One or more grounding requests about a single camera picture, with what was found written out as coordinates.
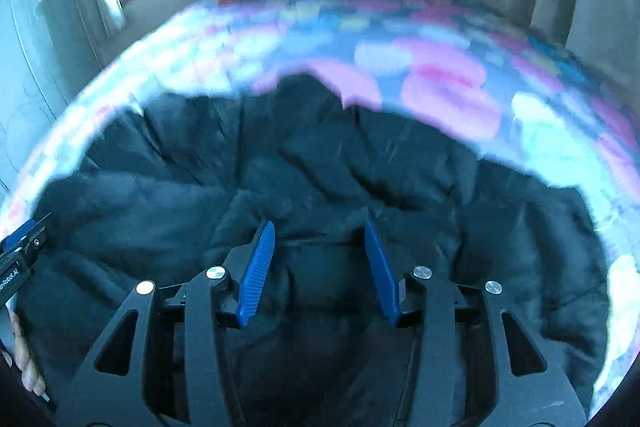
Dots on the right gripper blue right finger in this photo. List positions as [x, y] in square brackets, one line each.
[399, 296]

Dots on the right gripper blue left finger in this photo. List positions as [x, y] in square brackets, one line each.
[247, 267]

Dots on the black puffer jacket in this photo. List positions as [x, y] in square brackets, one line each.
[165, 193]

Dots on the person's left hand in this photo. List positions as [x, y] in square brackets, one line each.
[21, 356]

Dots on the frosted glass wardrobe door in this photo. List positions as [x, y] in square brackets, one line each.
[46, 60]

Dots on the colourful dotted bedspread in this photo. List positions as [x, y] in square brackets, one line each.
[455, 64]

